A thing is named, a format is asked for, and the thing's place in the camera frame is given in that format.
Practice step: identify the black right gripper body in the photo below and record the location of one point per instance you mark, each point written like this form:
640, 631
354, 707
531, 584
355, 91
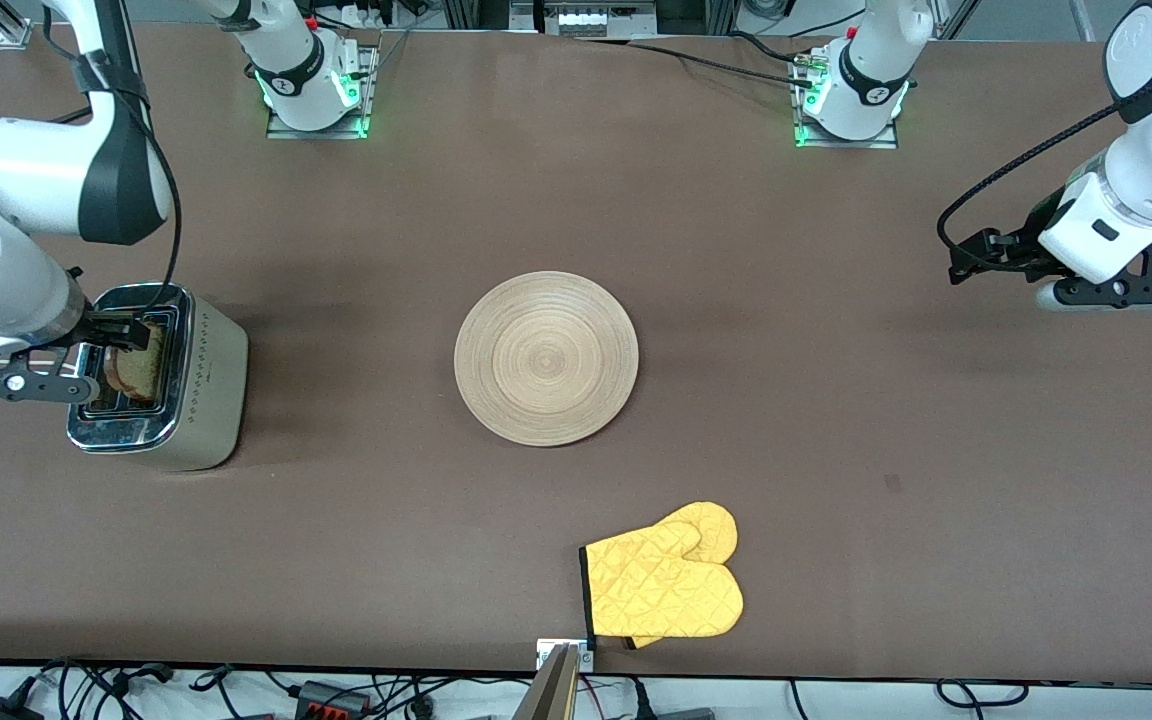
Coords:
99, 328

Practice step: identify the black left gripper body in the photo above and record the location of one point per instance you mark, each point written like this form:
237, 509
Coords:
1018, 248

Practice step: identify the slice of brown bread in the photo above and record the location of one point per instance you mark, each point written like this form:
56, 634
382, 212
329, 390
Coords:
141, 375

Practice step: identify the round wooden plate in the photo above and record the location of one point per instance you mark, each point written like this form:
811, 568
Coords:
546, 360

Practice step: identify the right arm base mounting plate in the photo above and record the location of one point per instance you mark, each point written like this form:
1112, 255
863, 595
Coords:
356, 100

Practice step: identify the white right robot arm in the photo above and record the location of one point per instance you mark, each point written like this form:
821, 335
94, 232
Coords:
36, 180

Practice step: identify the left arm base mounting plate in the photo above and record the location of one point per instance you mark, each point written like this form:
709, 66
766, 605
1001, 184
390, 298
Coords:
886, 135

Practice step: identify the silver two-slot toaster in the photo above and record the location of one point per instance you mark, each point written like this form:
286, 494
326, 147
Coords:
206, 390

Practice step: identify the black power adapter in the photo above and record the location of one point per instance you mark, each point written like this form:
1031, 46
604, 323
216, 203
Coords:
1, 708

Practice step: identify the black orange power strip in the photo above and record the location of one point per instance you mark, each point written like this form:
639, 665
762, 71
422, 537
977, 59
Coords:
331, 700

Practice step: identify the yellow quilted oven mitt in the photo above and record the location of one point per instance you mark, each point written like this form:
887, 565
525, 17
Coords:
661, 590

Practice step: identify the white multi-socket power strip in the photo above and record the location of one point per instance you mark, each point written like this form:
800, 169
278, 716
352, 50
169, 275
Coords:
591, 18

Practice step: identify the tan wooden board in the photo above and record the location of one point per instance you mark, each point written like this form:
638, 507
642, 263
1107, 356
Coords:
551, 695

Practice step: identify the aluminium frame profile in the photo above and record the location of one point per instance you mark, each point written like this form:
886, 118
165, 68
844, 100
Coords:
14, 25
1086, 15

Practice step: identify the small metal table bracket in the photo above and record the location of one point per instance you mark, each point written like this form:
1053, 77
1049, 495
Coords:
546, 655

